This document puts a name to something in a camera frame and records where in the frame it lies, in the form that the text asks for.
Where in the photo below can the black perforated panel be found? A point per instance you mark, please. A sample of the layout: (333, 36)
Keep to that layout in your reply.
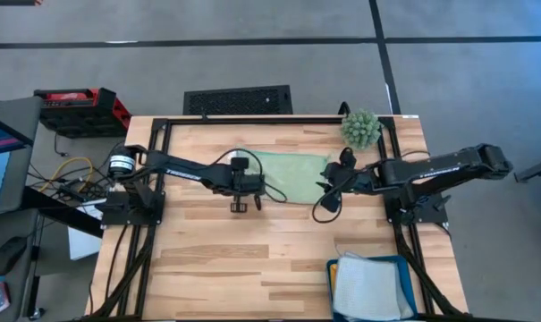
(252, 100)

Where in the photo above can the black aluminium table frame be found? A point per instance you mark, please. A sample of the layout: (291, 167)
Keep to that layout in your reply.
(274, 120)

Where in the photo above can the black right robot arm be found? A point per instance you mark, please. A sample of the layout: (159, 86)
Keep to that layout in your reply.
(453, 167)

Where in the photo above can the dark grey side desk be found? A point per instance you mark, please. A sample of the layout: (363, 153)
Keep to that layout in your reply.
(10, 223)

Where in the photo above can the white paper sheet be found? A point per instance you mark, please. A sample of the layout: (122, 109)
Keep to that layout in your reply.
(82, 243)

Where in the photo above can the green succulent in white pot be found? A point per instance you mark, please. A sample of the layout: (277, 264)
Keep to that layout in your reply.
(360, 129)

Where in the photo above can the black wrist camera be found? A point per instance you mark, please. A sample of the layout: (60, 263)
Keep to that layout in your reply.
(239, 164)
(348, 157)

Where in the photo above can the black computer mouse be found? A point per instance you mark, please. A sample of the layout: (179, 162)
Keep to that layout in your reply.
(6, 255)

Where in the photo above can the blue plastic bin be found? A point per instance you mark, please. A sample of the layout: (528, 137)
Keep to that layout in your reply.
(329, 295)

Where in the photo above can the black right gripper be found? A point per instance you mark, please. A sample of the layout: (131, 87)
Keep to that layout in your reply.
(350, 181)

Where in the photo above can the dark bar with orange end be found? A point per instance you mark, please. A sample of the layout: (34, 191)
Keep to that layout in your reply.
(10, 2)

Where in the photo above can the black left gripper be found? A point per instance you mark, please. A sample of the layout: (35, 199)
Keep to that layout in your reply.
(241, 184)

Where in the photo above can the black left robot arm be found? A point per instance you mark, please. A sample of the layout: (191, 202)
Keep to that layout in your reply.
(180, 172)

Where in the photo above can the dark chair base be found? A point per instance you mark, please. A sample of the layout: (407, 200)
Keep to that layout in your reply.
(538, 170)

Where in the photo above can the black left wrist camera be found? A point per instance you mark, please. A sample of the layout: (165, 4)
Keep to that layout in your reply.
(239, 164)

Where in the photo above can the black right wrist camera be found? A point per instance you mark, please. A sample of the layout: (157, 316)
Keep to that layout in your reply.
(348, 157)

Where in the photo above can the green microfiber towel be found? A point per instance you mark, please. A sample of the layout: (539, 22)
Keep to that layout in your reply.
(292, 176)

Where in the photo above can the red and black toolbox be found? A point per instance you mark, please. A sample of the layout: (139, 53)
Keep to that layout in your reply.
(73, 116)

